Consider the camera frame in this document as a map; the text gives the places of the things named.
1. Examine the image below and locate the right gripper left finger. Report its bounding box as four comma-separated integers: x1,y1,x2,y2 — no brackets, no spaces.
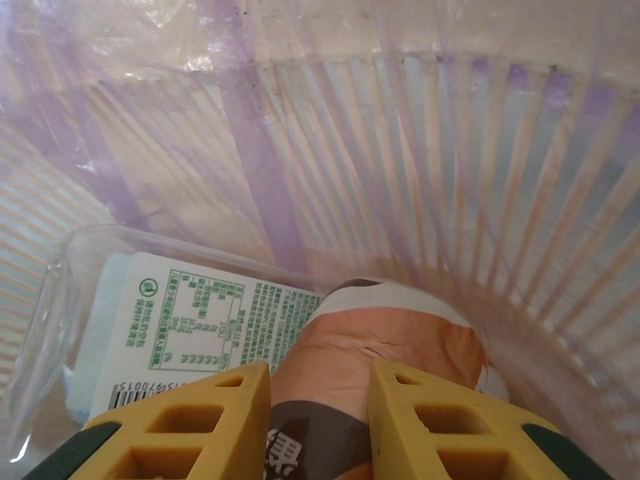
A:
9,362,274,480

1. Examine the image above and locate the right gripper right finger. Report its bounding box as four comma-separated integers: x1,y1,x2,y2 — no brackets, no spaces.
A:
366,359,621,480

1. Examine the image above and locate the lime label square bottle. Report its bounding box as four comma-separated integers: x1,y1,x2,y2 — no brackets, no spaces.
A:
9,224,329,441

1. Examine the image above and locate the brown white label bottle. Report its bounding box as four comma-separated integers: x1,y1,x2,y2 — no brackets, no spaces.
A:
269,276,511,480

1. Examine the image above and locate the cream slatted waste bin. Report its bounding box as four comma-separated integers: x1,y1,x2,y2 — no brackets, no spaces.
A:
0,0,640,480

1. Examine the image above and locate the pink laundry basket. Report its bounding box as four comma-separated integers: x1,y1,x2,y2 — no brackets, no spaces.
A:
0,0,640,401

